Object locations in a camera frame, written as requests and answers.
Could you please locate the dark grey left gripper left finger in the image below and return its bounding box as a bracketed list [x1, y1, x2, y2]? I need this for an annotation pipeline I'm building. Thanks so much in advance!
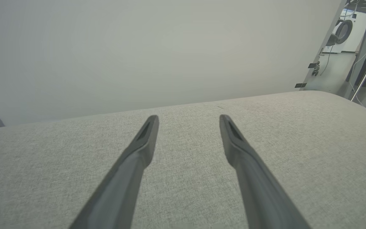
[69, 115, 160, 229]

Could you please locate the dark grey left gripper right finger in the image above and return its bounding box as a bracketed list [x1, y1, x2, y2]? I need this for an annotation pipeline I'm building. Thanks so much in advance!
[219, 114, 312, 229]

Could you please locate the white washing machine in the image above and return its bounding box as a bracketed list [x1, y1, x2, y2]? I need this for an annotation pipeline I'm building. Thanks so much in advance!
[322, 9, 366, 54]

